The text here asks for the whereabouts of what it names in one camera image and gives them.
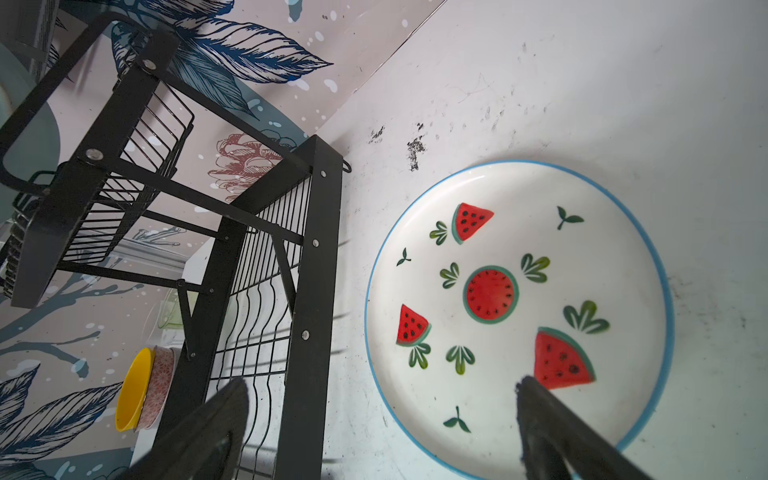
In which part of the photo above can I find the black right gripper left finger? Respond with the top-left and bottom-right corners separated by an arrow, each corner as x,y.
121,379 -> 249,480

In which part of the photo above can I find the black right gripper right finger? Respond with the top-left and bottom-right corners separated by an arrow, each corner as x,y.
516,376 -> 650,480

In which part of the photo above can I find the yellow bowl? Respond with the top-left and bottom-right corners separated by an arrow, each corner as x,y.
115,348 -> 154,432

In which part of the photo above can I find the red patterned bowl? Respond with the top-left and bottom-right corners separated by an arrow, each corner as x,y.
136,346 -> 176,431

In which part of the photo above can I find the green glass tumbler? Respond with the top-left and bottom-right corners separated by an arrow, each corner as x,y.
156,290 -> 183,330

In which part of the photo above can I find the white plate blue rim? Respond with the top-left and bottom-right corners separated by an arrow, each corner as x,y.
364,160 -> 674,479

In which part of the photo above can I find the pale green plate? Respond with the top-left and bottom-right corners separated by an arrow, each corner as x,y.
0,47 -> 62,223

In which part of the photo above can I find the lilac ceramic bowl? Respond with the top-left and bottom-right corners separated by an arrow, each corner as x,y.
156,346 -> 181,421

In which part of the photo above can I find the black two-tier dish rack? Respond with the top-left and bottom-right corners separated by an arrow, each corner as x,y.
1,11 -> 350,479

